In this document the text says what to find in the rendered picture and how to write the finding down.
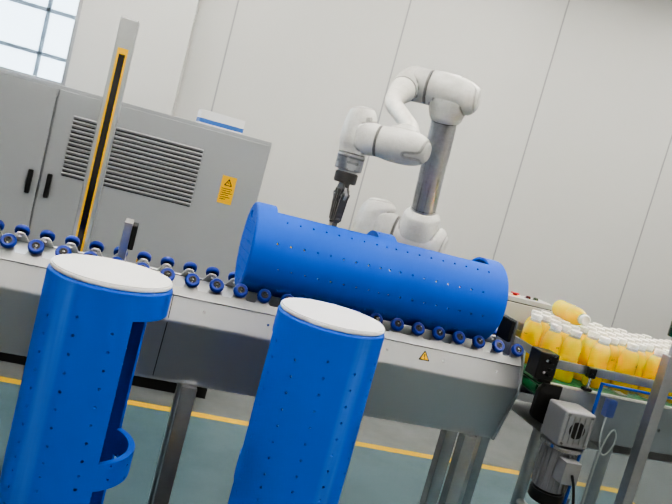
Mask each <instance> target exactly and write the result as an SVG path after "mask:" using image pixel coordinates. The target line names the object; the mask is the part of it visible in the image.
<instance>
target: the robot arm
mask: <svg viewBox="0 0 672 504"><path fill-rule="evenodd" d="M480 99H481V89H480V88H479V87H478V86H477V85H476V84H475V83H474V82H472V81H471V80H469V79H467V78H465V77H463V76H460V75H456V74H453V73H449V72H445V71H436V70H432V69H426V68H423V67H420V66H411V67H408V68H406V69H404V70H403V71H401V72H400V73H399V74H398V75H397V76H396V77H395V79H394V80H393V82H392V83H391V85H390V88H389V90H388V92H387V94H386V96H385V107H386V110H387V111H388V113H389V114H390V115H391V117H392V118H393V119H394V120H395V121H396V123H397V124H398V125H393V126H391V127H388V126H383V125H380V124H377V116H376V113H375V110H373V109H371V108H368V107H364V106H355V107H352V108H351V109H350V111H349V112H348V114H347V117H346V119H345V122H344V124H343V127H342V130H341V134H340V140H339V151H338V155H337V159H336V163H335V167H338V170H336V171H335V175H334V180H335V181H338V182H339V183H338V185H337V187H336V188H335V190H334V191H333V199H332V204H331V209H330V214H329V218H330V219H329V224H328V225H331V226H335V227H338V224H339V222H341V219H342V216H343V214H344V211H345V208H346V205H347V202H348V199H349V197H350V195H349V192H350V191H349V186H350V185H353V186H355V185H356V182H357V179H358V175H356V174H357V173H361V172H362V168H363V164H364V161H365V157H366V155H367V156H374V157H378V158H381V159H383V160H386V161H389V162H392V163H396V164H401V165H407V166H417V165H421V167H420V171H419V175H418V180H417V184H416V189H415V193H414V197H413V202H412V206H410V207H409V208H407V209H406V210H405V211H404V213H403V215H402V216H399V215H397V214H395V213H396V208H395V206H394V205H393V204H392V203H391V202H390V201H388V200H384V199H380V198H373V197H371V198H369V199H368V200H367V201H365V202H364V203H363V205H362V206H361V207H360V209H359V211H358V212H357V214H356V217H355V219H354V222H353V225H352V228H351V231H355V232H359V233H363V234H367V233H368V232H370V231H372V230H374V231H378V232H382V233H386V234H390V235H393V236H394V237H395V238H396V240H397V242H399V243H403V244H407V245H411V246H416V247H420V248H424V249H428V250H432V251H436V252H440V253H443V252H444V250H445V248H446V245H447V242H448V237H447V233H446V232H445V230H444V229H442V228H440V217H439V215H438V213H437V212H436V208H437V204H438V200H439V196H440V192H441V188H442V184H443V180H444V176H445V171H446V167H447V163H448V160H449V156H450V152H451V148H452V144H453V140H454V136H455V132H456V128H457V125H459V124H460V123H461V122H462V120H463V118H464V117H465V115H467V116H469V115H471V114H473V113H474V112H475V111H476V110H477V109H478V107H479V104H480ZM410 101H412V102H417V103H422V104H425V105H429V116H430V119H431V123H430V127H429V132H428V136H427V138H426V137H425V136H424V135H422V134H420V132H419V126H418V123H417V122H416V120H415V119H414V117H413V116H412V115H411V113H410V112H409V111H408V109H407V108H406V107H405V105H404V104H405V103H407V102H410Z"/></svg>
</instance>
